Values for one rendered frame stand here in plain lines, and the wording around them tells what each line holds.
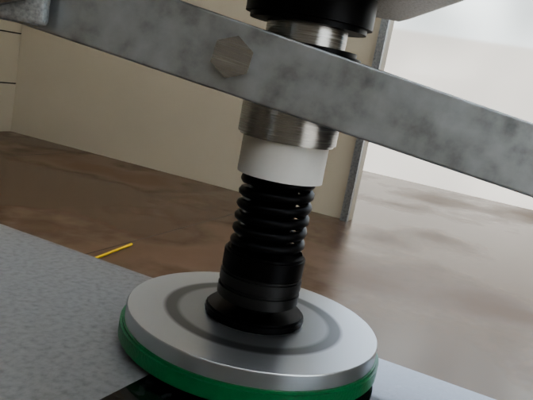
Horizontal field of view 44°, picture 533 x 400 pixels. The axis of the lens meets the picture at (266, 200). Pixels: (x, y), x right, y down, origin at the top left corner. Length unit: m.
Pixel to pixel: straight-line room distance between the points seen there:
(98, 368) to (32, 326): 0.08
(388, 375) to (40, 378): 0.28
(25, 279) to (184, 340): 0.23
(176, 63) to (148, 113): 5.75
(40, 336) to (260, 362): 0.18
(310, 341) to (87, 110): 6.16
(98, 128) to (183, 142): 0.95
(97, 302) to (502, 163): 0.37
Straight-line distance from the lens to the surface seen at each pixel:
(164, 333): 0.50
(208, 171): 5.90
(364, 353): 0.54
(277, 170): 0.50
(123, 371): 0.51
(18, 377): 0.49
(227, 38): 0.46
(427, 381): 0.60
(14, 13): 0.47
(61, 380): 0.49
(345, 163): 5.40
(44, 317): 0.59
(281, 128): 0.49
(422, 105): 0.48
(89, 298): 0.64
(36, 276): 0.68
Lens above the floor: 1.06
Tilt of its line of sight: 11 degrees down
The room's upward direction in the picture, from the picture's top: 11 degrees clockwise
